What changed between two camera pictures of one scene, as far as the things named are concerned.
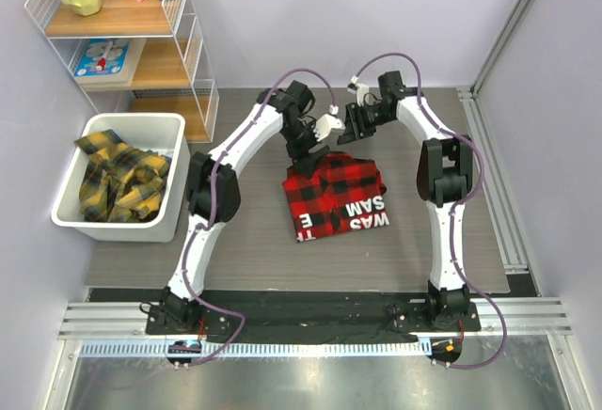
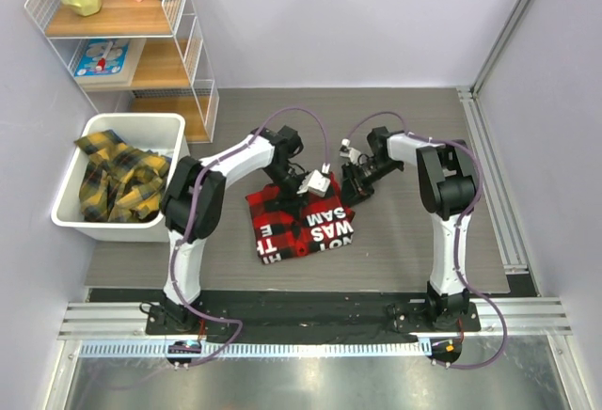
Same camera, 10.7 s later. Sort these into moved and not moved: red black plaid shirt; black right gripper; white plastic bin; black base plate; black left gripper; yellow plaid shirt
Moved: black right gripper; black left gripper; red black plaid shirt
Not moved: black base plate; yellow plaid shirt; white plastic bin
